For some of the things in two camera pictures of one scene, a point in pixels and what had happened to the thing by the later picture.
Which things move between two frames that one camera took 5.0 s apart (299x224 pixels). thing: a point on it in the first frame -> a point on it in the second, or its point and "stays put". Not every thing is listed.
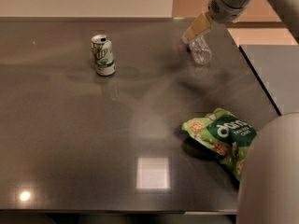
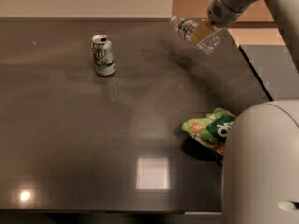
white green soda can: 103,55 stays put
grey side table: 277,66 stays put
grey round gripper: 222,11 stays put
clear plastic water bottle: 200,49 -> 186,28
